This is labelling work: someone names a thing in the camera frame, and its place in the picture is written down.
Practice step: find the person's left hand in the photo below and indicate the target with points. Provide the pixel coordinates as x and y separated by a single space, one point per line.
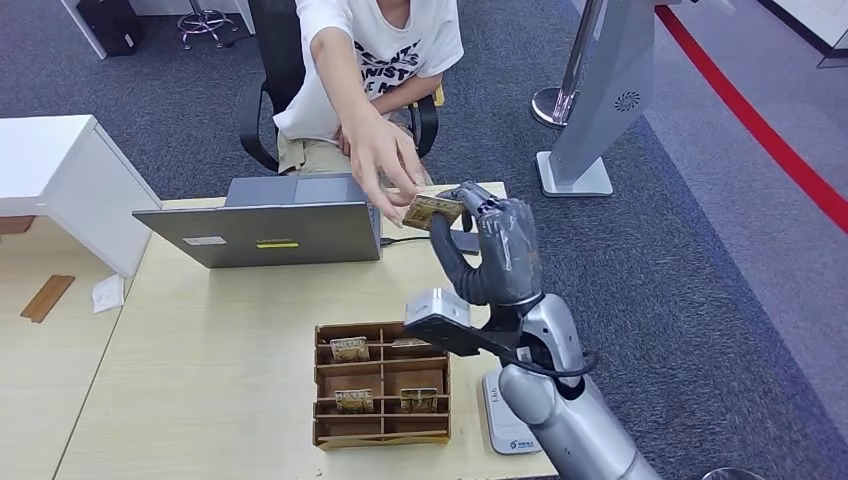
342 140

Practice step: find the yellow hotel card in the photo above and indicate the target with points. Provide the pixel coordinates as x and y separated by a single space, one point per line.
350 349
418 400
405 342
354 401
430 210

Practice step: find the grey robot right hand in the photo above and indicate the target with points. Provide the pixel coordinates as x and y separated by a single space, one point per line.
510 252

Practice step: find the person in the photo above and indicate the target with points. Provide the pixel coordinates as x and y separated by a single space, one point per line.
411 40

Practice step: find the person's right hand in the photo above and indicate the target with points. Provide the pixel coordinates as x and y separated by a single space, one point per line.
384 159

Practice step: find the person's right forearm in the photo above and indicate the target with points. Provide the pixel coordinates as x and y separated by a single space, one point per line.
338 79

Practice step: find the chrome stool base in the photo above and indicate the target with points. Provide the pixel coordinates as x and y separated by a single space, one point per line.
202 20

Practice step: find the black case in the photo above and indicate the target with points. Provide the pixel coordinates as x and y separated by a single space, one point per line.
109 26

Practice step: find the chrome stanchion post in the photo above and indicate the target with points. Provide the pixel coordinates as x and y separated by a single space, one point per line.
573 66

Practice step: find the black hub box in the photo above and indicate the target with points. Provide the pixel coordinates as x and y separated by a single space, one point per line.
465 242

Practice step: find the grey laptop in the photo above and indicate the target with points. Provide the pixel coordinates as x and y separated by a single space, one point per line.
278 235

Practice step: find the yellow chair tag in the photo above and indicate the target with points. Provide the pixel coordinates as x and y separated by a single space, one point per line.
438 96

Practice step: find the black office chair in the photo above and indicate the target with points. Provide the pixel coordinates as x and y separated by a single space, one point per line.
278 53

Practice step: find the white cabinet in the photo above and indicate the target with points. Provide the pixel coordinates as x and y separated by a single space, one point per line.
53 166

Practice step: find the white card reader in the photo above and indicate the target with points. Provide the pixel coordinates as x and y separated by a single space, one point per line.
507 430

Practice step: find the grey kiosk stand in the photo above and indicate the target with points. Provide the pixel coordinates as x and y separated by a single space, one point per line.
609 99

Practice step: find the brown wooden block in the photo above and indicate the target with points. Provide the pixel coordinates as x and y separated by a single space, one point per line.
16 225

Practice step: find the wooden card holder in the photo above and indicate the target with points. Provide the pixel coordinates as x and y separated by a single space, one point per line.
381 374

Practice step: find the person's left forearm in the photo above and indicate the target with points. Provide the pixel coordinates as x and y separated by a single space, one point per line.
414 93

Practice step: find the white paper slip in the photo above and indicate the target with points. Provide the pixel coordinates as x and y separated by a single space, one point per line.
108 295

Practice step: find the white counter corner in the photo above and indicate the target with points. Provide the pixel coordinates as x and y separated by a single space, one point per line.
815 16

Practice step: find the white desk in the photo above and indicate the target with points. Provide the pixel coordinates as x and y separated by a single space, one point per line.
86 30

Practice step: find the brown wooden strip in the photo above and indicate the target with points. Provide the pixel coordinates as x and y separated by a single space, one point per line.
47 299

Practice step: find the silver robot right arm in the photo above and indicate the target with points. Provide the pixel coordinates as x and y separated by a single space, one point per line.
570 424

